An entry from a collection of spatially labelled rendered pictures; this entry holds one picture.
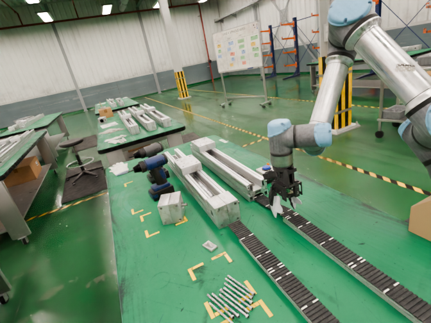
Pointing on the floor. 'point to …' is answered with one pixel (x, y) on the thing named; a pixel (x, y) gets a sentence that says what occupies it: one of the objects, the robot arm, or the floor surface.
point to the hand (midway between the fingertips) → (283, 209)
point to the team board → (240, 53)
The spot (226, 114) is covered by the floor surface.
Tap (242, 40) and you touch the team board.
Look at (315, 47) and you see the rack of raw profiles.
